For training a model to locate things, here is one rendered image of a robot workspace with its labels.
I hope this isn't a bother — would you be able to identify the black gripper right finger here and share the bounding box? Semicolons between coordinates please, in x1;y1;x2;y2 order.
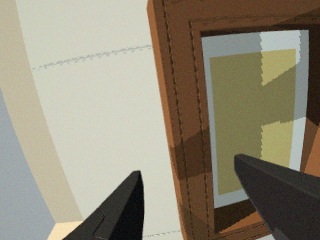
235;153;320;240

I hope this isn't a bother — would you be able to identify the brown wooden picture frame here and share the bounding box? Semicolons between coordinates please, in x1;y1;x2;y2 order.
147;0;320;240

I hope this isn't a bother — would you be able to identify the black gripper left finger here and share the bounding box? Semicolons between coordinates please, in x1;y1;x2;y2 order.
63;169;145;240

